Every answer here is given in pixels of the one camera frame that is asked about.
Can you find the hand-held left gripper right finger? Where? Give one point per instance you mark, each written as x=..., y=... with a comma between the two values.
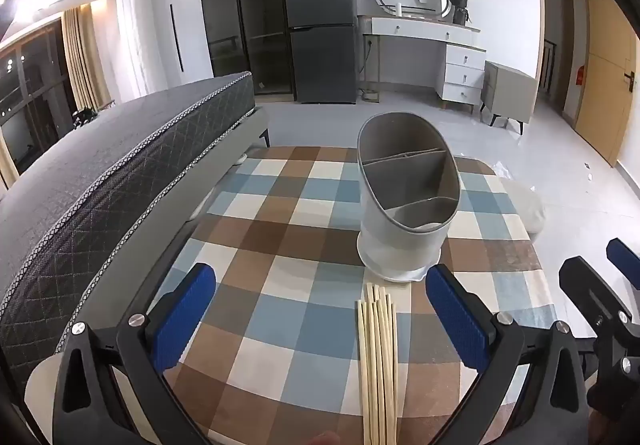
x=457, y=320

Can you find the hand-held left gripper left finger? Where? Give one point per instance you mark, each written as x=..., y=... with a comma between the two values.
x=182, y=315

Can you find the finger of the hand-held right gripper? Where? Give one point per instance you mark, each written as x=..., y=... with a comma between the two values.
x=625, y=257
x=590, y=295

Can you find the grey divided utensil holder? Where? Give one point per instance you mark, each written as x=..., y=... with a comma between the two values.
x=400, y=245

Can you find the bundle of wooden chopsticks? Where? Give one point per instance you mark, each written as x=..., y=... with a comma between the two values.
x=375, y=375

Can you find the checkered tablecloth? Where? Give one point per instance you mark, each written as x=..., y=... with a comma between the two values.
x=300, y=275

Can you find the beige ribbed cushion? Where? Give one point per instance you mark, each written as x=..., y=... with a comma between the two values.
x=42, y=400

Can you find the dark grey quilted mattress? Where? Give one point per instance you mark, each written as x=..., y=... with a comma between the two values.
x=100, y=165

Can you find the wooden door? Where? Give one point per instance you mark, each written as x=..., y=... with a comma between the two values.
x=605, y=75

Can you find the red fire extinguisher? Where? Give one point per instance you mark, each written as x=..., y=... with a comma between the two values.
x=580, y=76

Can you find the grey nightstand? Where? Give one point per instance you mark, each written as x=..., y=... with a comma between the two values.
x=505, y=90

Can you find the white power strip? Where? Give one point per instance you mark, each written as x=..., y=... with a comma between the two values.
x=371, y=95

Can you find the large window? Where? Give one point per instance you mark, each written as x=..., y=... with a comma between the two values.
x=30, y=90

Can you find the beige curtain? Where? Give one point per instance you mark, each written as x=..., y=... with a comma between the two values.
x=82, y=60

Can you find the white dressing table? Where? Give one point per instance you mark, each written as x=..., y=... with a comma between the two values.
x=425, y=30

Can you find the dark glass-door cabinet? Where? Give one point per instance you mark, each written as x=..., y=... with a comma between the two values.
x=235, y=0

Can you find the dark grey refrigerator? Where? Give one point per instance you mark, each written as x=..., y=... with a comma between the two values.
x=320, y=25

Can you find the grey bed frame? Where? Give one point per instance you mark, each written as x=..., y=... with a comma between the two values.
x=165, y=195

